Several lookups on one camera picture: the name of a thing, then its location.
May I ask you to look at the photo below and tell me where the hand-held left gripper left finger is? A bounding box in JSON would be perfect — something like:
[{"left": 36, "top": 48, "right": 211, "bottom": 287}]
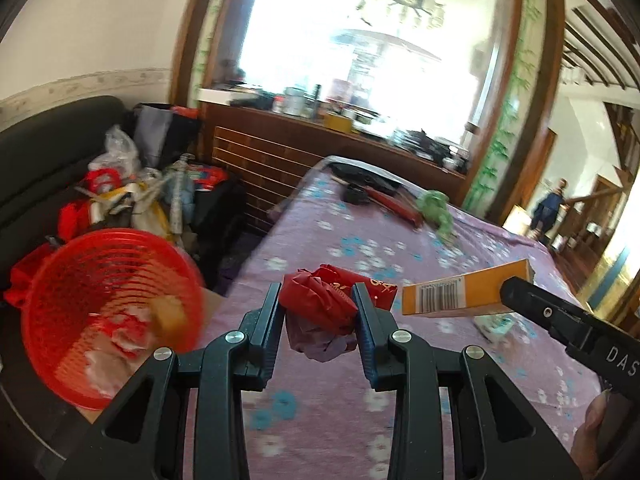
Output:
[{"left": 62, "top": 282, "right": 283, "bottom": 480}]

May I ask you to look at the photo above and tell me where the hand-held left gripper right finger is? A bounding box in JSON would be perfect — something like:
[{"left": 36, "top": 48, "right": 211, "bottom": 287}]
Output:
[{"left": 351, "top": 282, "right": 583, "bottom": 480}]

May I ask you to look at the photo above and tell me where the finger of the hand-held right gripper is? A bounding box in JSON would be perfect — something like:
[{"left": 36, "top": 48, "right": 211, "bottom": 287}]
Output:
[{"left": 500, "top": 276, "right": 601, "bottom": 348}]

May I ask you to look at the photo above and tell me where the red wrapper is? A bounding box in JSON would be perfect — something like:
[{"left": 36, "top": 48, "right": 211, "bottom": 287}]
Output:
[{"left": 277, "top": 264, "right": 399, "bottom": 363}]

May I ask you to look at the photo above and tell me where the orange cardboard box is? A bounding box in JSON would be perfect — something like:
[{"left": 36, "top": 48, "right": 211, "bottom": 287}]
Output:
[{"left": 401, "top": 258, "right": 534, "bottom": 319}]

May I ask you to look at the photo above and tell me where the red plastic basket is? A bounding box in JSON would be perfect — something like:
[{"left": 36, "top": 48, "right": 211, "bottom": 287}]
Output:
[{"left": 20, "top": 229, "right": 204, "bottom": 411}]

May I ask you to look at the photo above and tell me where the person's right hand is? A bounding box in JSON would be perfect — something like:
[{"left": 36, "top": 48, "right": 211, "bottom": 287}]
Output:
[{"left": 570, "top": 390, "right": 613, "bottom": 480}]

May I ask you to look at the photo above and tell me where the white green medicine box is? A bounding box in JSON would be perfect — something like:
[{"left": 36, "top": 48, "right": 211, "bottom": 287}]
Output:
[{"left": 472, "top": 311, "right": 518, "bottom": 343}]

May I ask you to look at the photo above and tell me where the dark blue jacket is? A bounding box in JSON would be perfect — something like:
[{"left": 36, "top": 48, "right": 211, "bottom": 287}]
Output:
[{"left": 530, "top": 179, "right": 569, "bottom": 234}]

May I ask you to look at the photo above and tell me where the wooden stair railing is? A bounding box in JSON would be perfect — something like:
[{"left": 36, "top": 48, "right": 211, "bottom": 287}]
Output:
[{"left": 550, "top": 175, "right": 632, "bottom": 271}]

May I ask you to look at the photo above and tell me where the green knotted cloth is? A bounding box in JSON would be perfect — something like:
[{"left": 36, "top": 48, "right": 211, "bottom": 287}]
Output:
[{"left": 415, "top": 191, "right": 459, "bottom": 242}]

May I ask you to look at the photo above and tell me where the bamboo painted panel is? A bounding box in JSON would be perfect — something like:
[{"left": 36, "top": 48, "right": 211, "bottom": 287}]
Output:
[{"left": 462, "top": 0, "right": 547, "bottom": 216}]

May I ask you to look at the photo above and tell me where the red printed bag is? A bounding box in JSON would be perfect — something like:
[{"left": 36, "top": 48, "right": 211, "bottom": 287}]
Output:
[{"left": 187, "top": 165, "right": 229, "bottom": 194}]

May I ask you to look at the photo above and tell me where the black flat bag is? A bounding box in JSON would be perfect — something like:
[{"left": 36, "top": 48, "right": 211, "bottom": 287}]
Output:
[{"left": 325, "top": 157, "right": 402, "bottom": 191}]

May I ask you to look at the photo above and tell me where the yellow box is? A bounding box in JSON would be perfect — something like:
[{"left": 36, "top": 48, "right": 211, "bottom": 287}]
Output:
[{"left": 322, "top": 111, "right": 355, "bottom": 134}]

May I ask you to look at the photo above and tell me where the clear plastic bag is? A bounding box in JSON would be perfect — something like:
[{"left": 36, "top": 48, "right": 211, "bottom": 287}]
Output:
[{"left": 89, "top": 125, "right": 141, "bottom": 176}]

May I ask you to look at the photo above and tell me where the black sofa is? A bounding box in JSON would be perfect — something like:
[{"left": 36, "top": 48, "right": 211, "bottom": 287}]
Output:
[{"left": 0, "top": 95, "right": 137, "bottom": 281}]

